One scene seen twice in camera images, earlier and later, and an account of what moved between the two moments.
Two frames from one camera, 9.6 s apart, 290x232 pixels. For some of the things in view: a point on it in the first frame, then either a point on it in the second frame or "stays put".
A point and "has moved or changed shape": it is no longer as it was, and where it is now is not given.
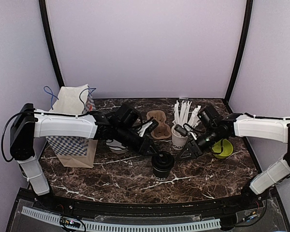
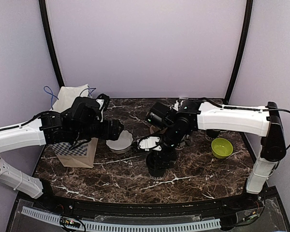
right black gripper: (195, 150) → (170, 155)
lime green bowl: (222, 149) stays put
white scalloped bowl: (116, 147) stays put
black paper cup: (161, 173) has moved or changed shape
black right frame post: (249, 7) stays put
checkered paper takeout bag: (78, 152) stays put
